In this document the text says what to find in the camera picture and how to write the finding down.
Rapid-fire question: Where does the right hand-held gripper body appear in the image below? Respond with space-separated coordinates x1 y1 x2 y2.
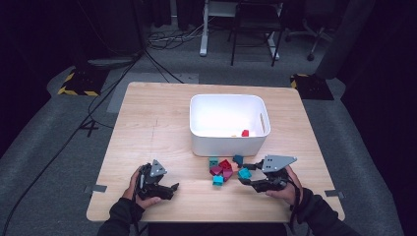
254 154 298 194

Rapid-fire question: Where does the person's left hand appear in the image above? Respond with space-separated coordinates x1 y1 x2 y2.
122 165 161 209

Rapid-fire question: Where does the black metal chair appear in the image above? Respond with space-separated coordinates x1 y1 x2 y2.
228 0 285 67

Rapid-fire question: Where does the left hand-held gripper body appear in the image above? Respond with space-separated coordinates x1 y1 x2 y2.
136 159 174 201

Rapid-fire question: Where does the short black floor cable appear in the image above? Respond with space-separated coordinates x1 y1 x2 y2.
143 48 185 85

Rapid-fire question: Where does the grey upright post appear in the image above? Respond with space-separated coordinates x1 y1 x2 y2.
315 0 377 81

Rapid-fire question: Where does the flat grey stand base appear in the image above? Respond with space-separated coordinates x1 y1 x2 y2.
87 56 140 69

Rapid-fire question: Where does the white plastic bin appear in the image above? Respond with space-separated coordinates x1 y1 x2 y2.
189 93 271 157

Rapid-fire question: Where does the long black floor cable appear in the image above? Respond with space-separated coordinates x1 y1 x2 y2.
0 48 147 230

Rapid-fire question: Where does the bundle of floor cables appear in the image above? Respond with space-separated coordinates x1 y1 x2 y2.
147 23 205 51

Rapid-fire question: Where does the hazard-striped black base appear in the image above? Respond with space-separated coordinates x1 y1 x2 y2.
289 73 335 101
57 66 110 97

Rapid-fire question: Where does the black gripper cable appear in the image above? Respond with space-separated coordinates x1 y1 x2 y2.
288 176 304 230

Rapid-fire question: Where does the grey tape piece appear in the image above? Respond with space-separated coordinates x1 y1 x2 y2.
324 189 345 200
83 184 108 195

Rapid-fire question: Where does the office chair with castors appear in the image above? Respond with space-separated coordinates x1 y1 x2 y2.
284 13 332 62

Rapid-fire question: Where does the person's right hand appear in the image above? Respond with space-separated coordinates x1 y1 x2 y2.
265 165 304 207

